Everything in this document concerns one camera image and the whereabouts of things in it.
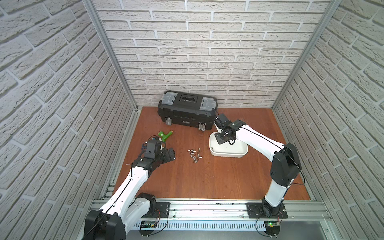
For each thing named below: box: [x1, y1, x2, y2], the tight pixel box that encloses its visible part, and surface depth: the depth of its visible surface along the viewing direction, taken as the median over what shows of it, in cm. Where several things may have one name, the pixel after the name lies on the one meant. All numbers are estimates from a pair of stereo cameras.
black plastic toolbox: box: [157, 90, 218, 131], surface depth 101 cm
